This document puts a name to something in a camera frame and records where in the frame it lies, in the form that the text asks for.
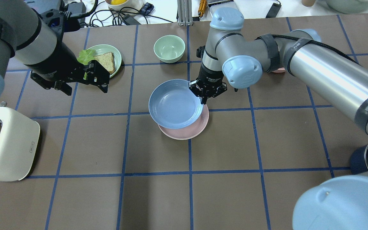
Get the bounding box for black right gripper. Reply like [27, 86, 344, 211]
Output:
[188, 64, 227, 105]

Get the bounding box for blue plate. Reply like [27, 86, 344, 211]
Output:
[148, 79, 203, 129]

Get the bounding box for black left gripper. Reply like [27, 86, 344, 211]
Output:
[30, 60, 110, 96]

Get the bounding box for bowl with toy fruit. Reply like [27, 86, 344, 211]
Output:
[105, 0, 144, 12]

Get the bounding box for green plate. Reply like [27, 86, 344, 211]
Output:
[86, 44, 122, 78]

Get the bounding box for pink bowl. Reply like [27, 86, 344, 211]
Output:
[272, 67, 286, 73]

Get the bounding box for pink plate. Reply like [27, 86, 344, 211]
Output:
[158, 105, 209, 140]

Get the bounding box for bread slice on plate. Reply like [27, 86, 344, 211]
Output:
[95, 52, 116, 74]

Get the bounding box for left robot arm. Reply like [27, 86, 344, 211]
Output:
[0, 0, 110, 96]

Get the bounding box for white toaster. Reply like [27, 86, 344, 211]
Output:
[0, 107, 41, 182]

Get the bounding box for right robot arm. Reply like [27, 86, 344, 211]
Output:
[118, 73, 368, 230]

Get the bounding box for green bowl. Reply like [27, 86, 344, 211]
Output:
[153, 35, 186, 64]

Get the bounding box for black power adapter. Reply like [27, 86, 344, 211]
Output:
[265, 3, 282, 18]

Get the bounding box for lettuce leaf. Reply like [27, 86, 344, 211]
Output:
[77, 49, 97, 65]

